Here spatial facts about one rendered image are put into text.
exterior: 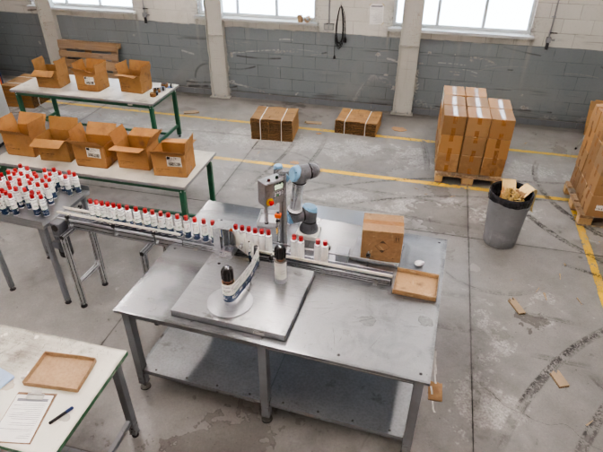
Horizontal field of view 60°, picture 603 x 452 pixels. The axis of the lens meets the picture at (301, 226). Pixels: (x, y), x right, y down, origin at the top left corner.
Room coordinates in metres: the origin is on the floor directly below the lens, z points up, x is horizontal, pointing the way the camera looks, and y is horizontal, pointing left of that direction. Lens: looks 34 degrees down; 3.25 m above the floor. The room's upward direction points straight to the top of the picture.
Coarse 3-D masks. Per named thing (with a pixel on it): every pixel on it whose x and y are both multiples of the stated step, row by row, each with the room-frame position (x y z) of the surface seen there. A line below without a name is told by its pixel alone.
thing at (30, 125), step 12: (0, 120) 5.11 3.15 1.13; (12, 120) 5.24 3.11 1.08; (24, 120) 5.29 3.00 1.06; (36, 120) 5.09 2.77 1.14; (0, 132) 4.98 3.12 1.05; (12, 132) 4.89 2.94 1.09; (24, 132) 5.27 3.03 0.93; (36, 132) 5.07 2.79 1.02; (12, 144) 5.01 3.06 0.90; (24, 144) 4.97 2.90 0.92; (36, 156) 4.96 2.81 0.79
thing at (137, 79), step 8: (120, 64) 7.13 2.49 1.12; (136, 64) 7.23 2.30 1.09; (144, 64) 7.19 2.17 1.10; (120, 72) 7.07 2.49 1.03; (128, 72) 7.23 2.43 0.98; (136, 72) 7.21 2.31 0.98; (144, 72) 7.01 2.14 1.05; (120, 80) 6.99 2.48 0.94; (128, 80) 6.94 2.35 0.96; (136, 80) 6.91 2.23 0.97; (144, 80) 6.99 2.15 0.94; (120, 88) 6.99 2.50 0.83; (128, 88) 6.95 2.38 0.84; (136, 88) 6.91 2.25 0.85; (144, 88) 6.96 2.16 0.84
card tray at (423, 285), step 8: (400, 272) 2.98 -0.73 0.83; (408, 272) 2.97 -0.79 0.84; (416, 272) 2.95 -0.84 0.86; (424, 272) 2.94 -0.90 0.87; (400, 280) 2.89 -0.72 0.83; (408, 280) 2.89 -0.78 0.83; (416, 280) 2.89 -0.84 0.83; (424, 280) 2.89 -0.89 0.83; (432, 280) 2.89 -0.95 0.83; (400, 288) 2.80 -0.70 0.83; (408, 288) 2.80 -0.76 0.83; (416, 288) 2.80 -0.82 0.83; (424, 288) 2.80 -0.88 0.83; (432, 288) 2.80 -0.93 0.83; (408, 296) 2.72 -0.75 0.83; (416, 296) 2.70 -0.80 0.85; (424, 296) 2.69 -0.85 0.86; (432, 296) 2.72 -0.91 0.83
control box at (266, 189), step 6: (276, 174) 3.30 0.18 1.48; (258, 180) 3.21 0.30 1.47; (264, 180) 3.21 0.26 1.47; (276, 180) 3.21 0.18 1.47; (282, 180) 3.23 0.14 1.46; (258, 186) 3.20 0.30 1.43; (264, 186) 3.15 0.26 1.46; (270, 186) 3.17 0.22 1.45; (258, 192) 3.21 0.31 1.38; (264, 192) 3.15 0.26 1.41; (270, 192) 3.17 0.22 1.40; (258, 198) 3.21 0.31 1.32; (264, 198) 3.16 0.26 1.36; (270, 198) 3.16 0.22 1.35; (276, 198) 3.20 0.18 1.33; (282, 198) 3.23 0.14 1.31; (264, 204) 3.16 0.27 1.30
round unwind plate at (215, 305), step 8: (216, 296) 2.64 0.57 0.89; (240, 296) 2.64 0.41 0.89; (248, 296) 2.64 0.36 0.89; (208, 304) 2.56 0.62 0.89; (216, 304) 2.56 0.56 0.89; (224, 304) 2.56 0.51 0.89; (240, 304) 2.56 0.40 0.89; (248, 304) 2.56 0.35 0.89; (216, 312) 2.49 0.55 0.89; (224, 312) 2.49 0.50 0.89; (232, 312) 2.49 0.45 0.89; (240, 312) 2.49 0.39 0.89
